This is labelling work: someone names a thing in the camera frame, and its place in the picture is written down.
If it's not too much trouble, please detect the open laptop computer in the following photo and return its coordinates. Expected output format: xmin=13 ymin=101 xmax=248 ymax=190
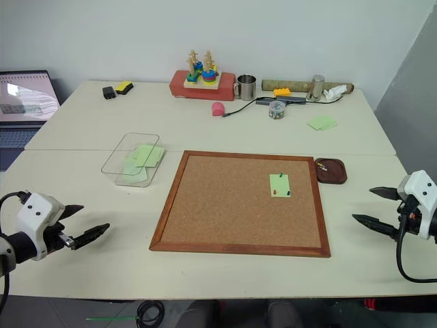
xmin=0 ymin=70 xmax=62 ymax=172

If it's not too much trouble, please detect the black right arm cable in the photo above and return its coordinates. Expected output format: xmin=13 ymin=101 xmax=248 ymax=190
xmin=395 ymin=204 xmax=437 ymax=284

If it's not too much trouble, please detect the long brown cardboard tube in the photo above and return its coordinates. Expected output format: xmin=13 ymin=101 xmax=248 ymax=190
xmin=261 ymin=79 xmax=355 ymax=94

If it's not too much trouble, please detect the clear plastic container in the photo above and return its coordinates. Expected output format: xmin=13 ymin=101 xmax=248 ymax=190
xmin=100 ymin=132 xmax=160 ymax=189

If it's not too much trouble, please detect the black cable hub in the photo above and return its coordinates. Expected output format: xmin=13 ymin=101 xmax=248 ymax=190
xmin=255 ymin=95 xmax=307 ymax=107

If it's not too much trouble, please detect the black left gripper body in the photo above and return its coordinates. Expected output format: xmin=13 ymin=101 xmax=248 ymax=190
xmin=43 ymin=221 xmax=76 ymax=254

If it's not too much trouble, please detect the grey partition panel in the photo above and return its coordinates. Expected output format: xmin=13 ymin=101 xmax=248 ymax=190
xmin=373 ymin=9 xmax=437 ymax=167

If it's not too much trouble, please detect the crumpled white paper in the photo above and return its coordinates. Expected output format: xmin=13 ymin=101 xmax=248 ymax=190
xmin=322 ymin=85 xmax=348 ymax=103

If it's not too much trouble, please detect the clear jar of pins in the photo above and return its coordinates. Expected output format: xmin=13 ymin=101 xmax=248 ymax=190
xmin=268 ymin=100 xmax=287 ymax=121

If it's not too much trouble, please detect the coiled black cable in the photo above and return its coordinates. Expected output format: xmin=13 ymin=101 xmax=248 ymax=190
xmin=137 ymin=299 xmax=166 ymax=326

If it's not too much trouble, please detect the stainless steel tumbler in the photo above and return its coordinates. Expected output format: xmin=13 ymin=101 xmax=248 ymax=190
xmin=305 ymin=74 xmax=326 ymax=103

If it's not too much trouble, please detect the red rectangular box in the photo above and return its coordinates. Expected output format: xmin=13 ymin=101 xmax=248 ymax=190
xmin=169 ymin=70 xmax=238 ymax=103

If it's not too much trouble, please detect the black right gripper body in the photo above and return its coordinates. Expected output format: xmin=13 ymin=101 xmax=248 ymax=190
xmin=395 ymin=194 xmax=423 ymax=237

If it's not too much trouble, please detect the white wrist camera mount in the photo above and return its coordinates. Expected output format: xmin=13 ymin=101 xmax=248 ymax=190
xmin=397 ymin=169 xmax=437 ymax=241
xmin=16 ymin=191 xmax=66 ymax=262

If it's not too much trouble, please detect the brown wooden tray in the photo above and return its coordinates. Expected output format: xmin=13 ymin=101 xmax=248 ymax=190
xmin=313 ymin=156 xmax=348 ymax=186

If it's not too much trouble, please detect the black USB cable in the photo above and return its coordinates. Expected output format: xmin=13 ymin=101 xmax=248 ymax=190
xmin=222 ymin=96 xmax=261 ymax=119

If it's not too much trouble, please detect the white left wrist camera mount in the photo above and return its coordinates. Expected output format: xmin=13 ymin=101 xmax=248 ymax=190
xmin=16 ymin=191 xmax=66 ymax=262

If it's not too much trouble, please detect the stainless steel mug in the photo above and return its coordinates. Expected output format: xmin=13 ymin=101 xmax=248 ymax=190
xmin=232 ymin=74 xmax=258 ymax=102

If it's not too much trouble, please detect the yellow black device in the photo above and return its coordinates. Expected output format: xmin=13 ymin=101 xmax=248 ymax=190
xmin=115 ymin=80 xmax=135 ymax=96

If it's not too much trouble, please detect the pink rounded block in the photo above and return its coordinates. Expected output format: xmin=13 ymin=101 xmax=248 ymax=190
xmin=211 ymin=100 xmax=227 ymax=118

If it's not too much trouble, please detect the wooden colourful stacking toy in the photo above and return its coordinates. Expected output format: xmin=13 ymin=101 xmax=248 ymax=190
xmin=184 ymin=49 xmax=223 ymax=92

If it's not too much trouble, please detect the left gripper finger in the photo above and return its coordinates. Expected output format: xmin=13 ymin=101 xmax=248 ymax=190
xmin=60 ymin=204 xmax=85 ymax=221
xmin=70 ymin=223 xmax=111 ymax=250

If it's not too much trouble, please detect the pinned green paper note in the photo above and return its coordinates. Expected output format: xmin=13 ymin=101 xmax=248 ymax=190
xmin=268 ymin=173 xmax=292 ymax=199

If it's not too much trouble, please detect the wood-framed cork board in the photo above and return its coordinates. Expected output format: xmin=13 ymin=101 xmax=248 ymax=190
xmin=148 ymin=150 xmax=333 ymax=259

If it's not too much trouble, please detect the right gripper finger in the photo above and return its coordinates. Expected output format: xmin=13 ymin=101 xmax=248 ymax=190
xmin=351 ymin=213 xmax=399 ymax=241
xmin=369 ymin=186 xmax=401 ymax=202

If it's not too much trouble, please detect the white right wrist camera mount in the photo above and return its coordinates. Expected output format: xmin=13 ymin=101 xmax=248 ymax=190
xmin=397 ymin=169 xmax=437 ymax=241

